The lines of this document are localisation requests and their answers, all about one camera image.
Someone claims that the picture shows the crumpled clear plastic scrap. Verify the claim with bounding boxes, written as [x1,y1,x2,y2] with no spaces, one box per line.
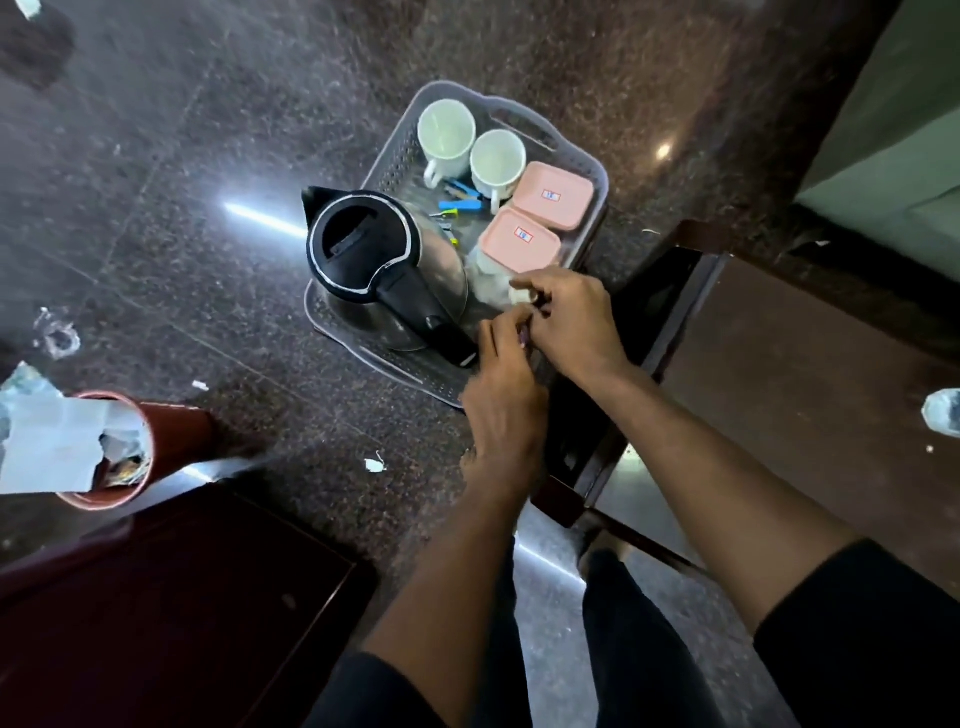
[33,306,82,360]

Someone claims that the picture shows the person's left forearm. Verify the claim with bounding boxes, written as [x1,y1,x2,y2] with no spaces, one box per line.
[360,465,543,728]

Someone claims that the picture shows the grey perforated plastic tray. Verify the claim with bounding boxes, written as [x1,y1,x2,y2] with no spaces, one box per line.
[303,80,610,410]

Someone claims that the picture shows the steel kettle with black lid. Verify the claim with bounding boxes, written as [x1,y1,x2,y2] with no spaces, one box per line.
[301,186,480,369]

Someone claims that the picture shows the red waste bin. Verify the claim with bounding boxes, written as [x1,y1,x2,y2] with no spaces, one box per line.
[56,390,219,513]

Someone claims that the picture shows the person's black shirt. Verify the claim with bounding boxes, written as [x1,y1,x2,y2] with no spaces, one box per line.
[302,537,960,728]

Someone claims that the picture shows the person's dark trousers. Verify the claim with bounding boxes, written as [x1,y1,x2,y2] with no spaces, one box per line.
[472,536,730,728]

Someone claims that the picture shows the clear plastic packet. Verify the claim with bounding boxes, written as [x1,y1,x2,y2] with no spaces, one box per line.
[465,255,520,309]

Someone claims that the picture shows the crumpled clear plastic wrapper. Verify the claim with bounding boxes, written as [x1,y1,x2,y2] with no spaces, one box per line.
[921,387,960,440]

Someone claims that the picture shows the white ceramic cup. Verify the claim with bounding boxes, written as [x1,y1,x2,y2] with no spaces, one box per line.
[470,129,528,215]
[417,99,477,190]

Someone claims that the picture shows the person's right hand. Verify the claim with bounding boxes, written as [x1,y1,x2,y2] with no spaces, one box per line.
[510,266,635,384]

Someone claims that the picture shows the brown wooden table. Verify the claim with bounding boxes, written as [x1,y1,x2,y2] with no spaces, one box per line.
[531,223,960,601]

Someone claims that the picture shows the crumpled white paper waste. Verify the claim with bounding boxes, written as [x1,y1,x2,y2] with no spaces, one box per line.
[0,363,151,496]

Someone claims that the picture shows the person's right forearm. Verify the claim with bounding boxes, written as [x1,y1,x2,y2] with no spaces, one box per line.
[592,360,860,635]

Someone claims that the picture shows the person's left hand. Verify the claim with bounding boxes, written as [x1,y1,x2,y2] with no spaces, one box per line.
[459,303,552,489]

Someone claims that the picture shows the pink lidded plastic container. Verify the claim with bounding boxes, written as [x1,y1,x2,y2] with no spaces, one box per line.
[512,161,595,232]
[477,207,564,277]

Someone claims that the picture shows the dark wooden cabinet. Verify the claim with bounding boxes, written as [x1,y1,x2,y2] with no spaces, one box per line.
[0,480,380,728]

